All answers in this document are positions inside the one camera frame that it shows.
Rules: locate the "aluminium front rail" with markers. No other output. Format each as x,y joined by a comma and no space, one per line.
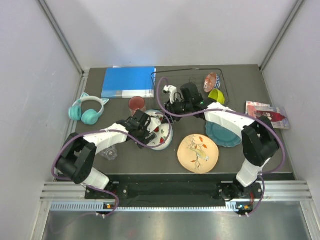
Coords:
68,196

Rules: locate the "clear plastic cup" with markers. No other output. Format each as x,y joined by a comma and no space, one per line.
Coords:
110,153

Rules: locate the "red translucent mug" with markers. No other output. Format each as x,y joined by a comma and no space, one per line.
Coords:
136,103

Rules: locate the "teal embossed plate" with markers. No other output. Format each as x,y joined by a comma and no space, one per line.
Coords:
222,136

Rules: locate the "red illustrated book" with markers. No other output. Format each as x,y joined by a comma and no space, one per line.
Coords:
277,115

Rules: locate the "blue folder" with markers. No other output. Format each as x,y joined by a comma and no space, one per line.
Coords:
128,82

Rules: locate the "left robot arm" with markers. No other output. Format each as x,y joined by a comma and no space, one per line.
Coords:
76,158

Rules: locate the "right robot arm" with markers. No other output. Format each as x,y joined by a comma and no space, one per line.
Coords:
258,138

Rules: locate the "teal cat-ear headphones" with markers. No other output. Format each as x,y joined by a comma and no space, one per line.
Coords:
90,116

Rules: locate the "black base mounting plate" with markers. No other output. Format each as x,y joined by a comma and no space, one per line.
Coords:
216,190

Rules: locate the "peach bird plate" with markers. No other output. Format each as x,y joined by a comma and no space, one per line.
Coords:
198,154

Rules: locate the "lime green bowl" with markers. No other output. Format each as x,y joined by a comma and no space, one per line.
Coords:
217,95

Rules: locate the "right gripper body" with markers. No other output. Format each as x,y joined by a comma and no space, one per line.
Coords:
175,108

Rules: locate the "grey wire dish rack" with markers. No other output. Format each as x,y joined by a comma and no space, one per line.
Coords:
180,75

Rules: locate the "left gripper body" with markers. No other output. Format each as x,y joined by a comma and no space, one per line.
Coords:
144,133

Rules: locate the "white watermelon plate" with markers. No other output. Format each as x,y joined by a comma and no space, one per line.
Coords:
160,131

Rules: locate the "orange blue patterned bowl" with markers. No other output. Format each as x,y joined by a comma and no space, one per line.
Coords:
212,81

